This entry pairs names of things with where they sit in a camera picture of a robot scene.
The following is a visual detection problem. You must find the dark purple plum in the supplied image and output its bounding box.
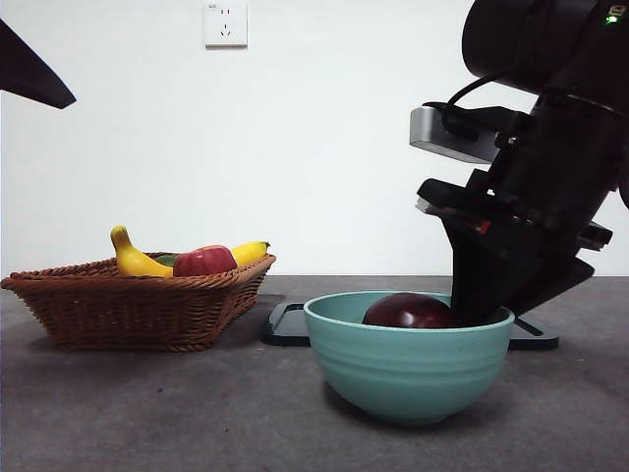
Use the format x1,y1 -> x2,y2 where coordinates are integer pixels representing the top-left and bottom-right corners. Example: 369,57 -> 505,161
362,292 -> 461,329

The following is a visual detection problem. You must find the teal ceramic bowl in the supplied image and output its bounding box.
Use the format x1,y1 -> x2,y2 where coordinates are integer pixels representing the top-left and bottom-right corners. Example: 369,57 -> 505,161
303,290 -> 516,425

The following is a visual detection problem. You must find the black rectangular tray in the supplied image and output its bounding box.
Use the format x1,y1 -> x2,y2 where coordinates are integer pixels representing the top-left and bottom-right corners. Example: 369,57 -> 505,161
259,302 -> 559,351

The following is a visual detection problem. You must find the yellow banana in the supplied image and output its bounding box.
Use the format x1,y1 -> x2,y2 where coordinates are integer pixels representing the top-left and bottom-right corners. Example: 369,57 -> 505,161
109,225 -> 270,279

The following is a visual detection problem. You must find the red apple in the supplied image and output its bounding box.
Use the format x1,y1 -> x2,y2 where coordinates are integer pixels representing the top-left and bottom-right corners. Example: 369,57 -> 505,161
171,244 -> 238,278

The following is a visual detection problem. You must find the brown wicker basket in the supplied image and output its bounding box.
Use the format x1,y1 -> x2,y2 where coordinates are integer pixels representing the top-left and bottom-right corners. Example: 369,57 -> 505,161
0,253 -> 276,353

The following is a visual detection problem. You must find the black right camera cable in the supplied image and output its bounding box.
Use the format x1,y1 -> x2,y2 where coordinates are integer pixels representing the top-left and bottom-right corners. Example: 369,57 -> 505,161
422,73 -> 505,135

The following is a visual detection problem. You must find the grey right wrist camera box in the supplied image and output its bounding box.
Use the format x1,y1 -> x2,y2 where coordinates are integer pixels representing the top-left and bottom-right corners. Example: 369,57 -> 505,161
408,105 -> 497,164

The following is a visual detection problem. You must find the white wall socket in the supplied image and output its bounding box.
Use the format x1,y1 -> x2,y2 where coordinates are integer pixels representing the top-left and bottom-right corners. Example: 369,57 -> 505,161
203,0 -> 248,49

